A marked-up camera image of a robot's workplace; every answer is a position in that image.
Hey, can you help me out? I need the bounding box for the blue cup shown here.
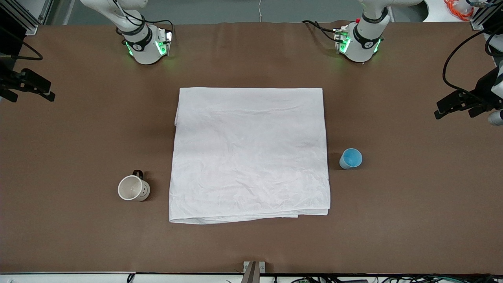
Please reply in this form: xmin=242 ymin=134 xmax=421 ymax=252
xmin=339 ymin=148 xmax=363 ymax=170

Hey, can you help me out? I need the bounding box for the white mug with black handle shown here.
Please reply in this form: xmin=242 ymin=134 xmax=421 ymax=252
xmin=117 ymin=169 xmax=151 ymax=202

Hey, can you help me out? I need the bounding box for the left arm base connector plate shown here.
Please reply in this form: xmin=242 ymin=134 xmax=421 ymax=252
xmin=333 ymin=27 xmax=351 ymax=54

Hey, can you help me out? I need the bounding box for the right arm base connector plate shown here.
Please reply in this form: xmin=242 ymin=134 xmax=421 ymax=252
xmin=155 ymin=29 xmax=174 ymax=57

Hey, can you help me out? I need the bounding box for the white folded cloth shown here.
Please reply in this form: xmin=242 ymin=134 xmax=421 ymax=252
xmin=169 ymin=87 xmax=331 ymax=225

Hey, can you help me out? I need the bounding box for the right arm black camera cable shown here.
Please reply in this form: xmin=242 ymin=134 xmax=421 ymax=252
xmin=0 ymin=37 xmax=44 ymax=62

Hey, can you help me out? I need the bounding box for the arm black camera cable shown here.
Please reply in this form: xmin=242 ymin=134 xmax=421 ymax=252
xmin=0 ymin=37 xmax=44 ymax=62
xmin=442 ymin=28 xmax=503 ymax=96

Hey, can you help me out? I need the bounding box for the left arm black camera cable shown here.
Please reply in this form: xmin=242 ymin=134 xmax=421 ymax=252
xmin=442 ymin=28 xmax=503 ymax=96

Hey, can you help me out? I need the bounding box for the aluminium frame profile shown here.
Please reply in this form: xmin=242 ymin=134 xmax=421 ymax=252
xmin=470 ymin=0 xmax=503 ymax=31
xmin=0 ymin=0 xmax=40 ymax=35

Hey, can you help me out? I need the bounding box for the orange cable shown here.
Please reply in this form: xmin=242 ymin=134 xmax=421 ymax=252
xmin=444 ymin=0 xmax=475 ymax=22

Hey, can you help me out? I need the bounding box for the right base black cable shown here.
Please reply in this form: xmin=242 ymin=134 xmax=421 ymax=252
xmin=114 ymin=0 xmax=176 ymax=39

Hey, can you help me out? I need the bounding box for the base black cable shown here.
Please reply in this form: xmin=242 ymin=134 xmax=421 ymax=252
xmin=301 ymin=20 xmax=343 ymax=42
xmin=114 ymin=0 xmax=176 ymax=39

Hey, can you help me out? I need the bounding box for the left base black cable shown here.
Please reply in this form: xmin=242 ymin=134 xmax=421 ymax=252
xmin=301 ymin=20 xmax=343 ymax=42

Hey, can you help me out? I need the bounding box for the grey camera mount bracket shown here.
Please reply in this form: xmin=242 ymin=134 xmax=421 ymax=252
xmin=240 ymin=261 xmax=266 ymax=283

